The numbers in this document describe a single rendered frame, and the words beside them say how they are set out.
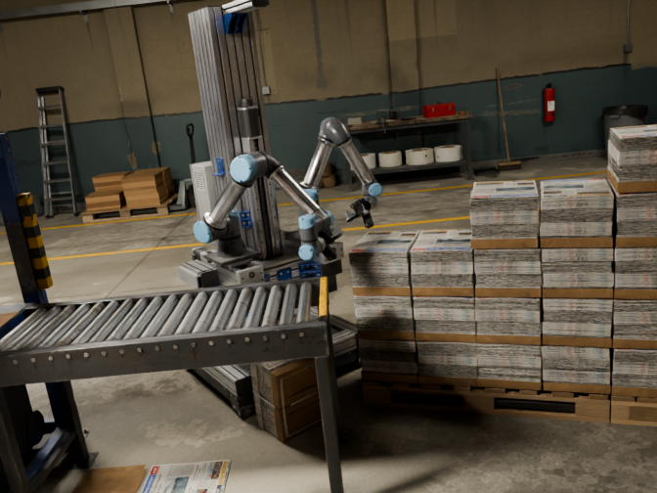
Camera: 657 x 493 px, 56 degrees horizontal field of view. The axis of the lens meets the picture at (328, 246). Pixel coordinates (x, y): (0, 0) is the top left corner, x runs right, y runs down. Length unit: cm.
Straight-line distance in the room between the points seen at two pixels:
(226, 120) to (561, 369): 202
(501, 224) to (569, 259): 32
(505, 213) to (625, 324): 70
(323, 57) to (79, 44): 355
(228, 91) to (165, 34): 644
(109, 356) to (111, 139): 776
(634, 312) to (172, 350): 191
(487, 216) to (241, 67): 146
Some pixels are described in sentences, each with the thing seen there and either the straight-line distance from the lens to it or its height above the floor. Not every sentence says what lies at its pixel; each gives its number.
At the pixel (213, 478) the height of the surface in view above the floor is 1.
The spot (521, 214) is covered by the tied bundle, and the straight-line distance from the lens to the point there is 277.
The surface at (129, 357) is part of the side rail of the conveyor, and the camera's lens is 235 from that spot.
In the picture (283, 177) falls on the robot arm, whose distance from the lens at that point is 284.
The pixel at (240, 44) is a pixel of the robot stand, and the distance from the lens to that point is 332.
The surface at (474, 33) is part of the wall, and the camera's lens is 961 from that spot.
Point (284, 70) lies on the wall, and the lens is 938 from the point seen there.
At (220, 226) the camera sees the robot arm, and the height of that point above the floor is 101.
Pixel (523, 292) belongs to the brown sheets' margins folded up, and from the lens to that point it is 287.
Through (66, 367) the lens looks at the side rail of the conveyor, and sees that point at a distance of 245.
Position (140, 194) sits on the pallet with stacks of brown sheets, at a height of 32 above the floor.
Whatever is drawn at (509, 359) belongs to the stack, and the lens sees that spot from 300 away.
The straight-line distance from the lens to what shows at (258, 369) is 297.
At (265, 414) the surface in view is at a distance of 309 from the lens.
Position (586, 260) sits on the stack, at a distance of 283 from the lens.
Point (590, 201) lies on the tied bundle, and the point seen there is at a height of 103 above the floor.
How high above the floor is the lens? 166
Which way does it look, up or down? 16 degrees down
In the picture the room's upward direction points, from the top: 6 degrees counter-clockwise
